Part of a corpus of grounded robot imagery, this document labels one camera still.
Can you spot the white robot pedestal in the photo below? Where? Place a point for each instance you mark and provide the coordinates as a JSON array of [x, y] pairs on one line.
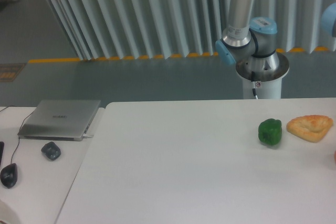
[[262, 77]]

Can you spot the triangular flat bread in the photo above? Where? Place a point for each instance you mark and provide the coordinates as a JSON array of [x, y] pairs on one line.
[[311, 128]]

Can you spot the green bell pepper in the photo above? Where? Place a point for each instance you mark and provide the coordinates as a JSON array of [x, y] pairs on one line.
[[270, 132]]

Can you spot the black device at edge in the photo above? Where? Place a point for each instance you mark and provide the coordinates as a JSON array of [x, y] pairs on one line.
[[1, 151]]

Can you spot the white round object corner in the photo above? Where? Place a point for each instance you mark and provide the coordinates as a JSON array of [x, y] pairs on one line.
[[8, 216]]

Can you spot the black computer mouse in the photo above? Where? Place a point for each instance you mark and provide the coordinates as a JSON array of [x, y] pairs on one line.
[[9, 175]]

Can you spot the silver closed laptop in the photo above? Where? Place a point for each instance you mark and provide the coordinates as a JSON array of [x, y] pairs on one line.
[[60, 120]]

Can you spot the white folding partition screen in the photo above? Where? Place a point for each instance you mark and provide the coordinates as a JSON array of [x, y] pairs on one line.
[[161, 28]]

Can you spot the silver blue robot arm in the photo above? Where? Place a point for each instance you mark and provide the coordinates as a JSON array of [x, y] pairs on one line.
[[259, 27]]

